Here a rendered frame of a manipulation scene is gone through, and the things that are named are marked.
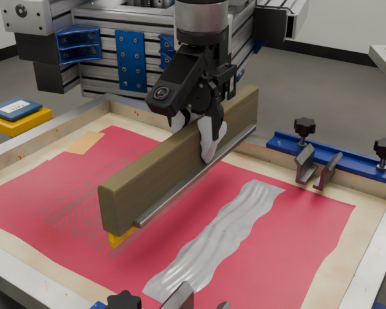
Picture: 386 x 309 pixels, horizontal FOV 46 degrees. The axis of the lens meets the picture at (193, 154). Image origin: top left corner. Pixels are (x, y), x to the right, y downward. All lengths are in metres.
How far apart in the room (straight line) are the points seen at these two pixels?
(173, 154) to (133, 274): 0.20
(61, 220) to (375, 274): 0.53
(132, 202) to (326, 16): 4.16
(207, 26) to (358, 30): 4.00
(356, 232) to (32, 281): 0.53
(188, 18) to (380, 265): 0.45
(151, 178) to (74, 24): 0.84
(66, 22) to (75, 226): 0.71
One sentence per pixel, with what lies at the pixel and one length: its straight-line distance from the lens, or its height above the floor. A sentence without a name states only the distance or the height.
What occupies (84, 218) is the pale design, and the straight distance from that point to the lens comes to 0.85.
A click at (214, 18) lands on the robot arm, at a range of 0.65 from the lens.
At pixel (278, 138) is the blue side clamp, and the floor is 1.00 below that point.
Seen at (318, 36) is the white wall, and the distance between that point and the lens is 4.74.
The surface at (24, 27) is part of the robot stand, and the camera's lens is 1.34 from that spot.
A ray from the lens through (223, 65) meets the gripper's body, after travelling 0.72.
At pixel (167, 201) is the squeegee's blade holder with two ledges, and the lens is 0.67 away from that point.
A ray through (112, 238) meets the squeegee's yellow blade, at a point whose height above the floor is 1.06.
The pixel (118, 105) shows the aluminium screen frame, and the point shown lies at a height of 0.98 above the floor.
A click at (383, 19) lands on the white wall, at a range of 4.54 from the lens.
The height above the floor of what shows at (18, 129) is 0.94.
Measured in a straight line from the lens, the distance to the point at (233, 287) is 0.71.
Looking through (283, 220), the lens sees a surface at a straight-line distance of 0.84.
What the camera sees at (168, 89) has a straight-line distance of 0.63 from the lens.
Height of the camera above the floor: 1.47
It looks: 31 degrees down
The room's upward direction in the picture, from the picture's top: straight up
